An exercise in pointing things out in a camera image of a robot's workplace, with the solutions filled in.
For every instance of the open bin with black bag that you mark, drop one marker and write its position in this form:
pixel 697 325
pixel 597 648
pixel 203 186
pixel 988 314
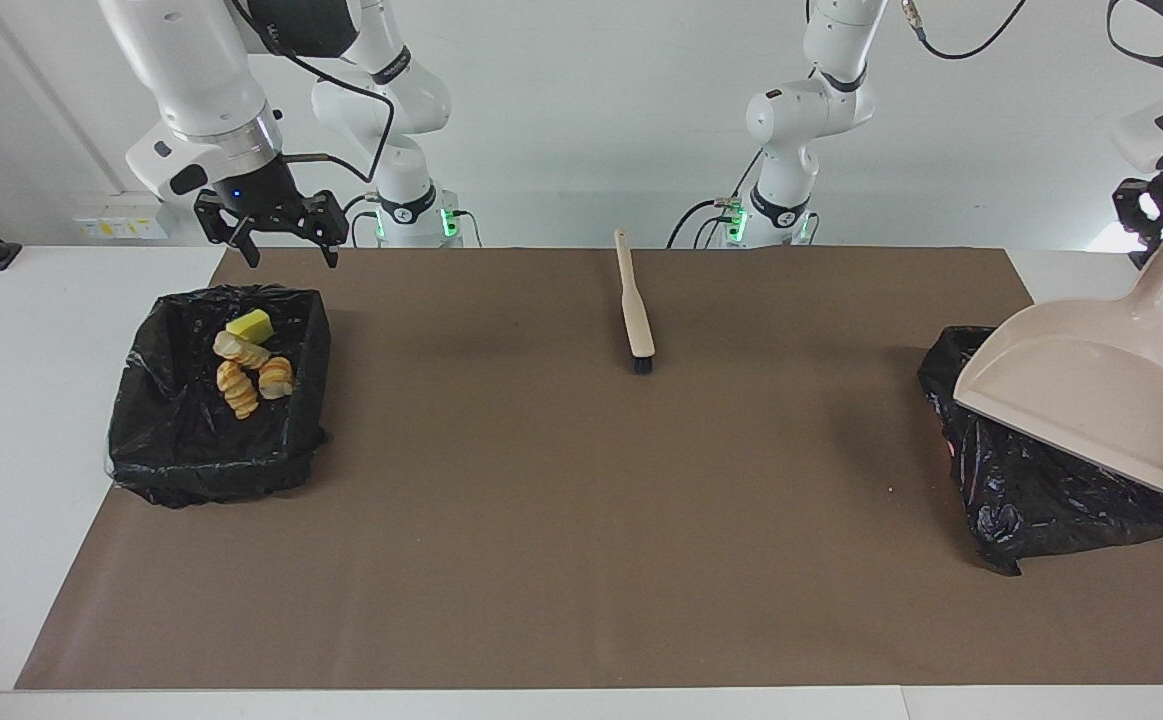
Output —
pixel 171 450

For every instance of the pink plastic dustpan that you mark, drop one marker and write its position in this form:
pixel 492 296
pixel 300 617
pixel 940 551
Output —
pixel 1091 390

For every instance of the pink bin under bag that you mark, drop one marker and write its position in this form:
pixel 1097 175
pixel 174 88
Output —
pixel 952 452

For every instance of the white wall socket outlet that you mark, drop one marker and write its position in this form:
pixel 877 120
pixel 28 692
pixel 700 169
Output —
pixel 111 225

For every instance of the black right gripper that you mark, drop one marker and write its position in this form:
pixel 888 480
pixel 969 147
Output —
pixel 261 200

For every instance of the crumpled black trash bag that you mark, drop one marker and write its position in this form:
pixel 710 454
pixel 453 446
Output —
pixel 1041 500

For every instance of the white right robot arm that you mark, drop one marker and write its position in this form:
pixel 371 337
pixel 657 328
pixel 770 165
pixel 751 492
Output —
pixel 191 70

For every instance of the yellow sponge block green base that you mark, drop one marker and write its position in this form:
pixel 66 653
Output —
pixel 249 324

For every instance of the pink hand brush black bristles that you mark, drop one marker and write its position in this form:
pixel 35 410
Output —
pixel 634 310

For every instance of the striped toy croissant piece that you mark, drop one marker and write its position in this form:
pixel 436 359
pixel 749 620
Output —
pixel 276 378

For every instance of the pale toy bread chunk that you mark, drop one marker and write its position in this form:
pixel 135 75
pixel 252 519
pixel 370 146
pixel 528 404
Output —
pixel 241 350

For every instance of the brown table mat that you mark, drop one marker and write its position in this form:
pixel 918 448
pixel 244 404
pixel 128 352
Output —
pixel 581 600

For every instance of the toy croissant piece pale end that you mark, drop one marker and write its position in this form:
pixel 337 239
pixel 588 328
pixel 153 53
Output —
pixel 238 390

